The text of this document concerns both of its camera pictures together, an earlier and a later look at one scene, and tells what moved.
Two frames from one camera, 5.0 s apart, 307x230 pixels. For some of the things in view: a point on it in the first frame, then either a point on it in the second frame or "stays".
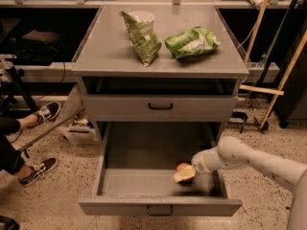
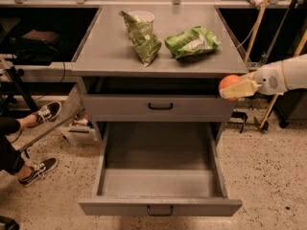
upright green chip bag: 142,37 stays
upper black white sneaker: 47,113 stays
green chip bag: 193,43 stays
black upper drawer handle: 160,108 stays
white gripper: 200,164 to 270,80
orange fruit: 182,165 to 228,81
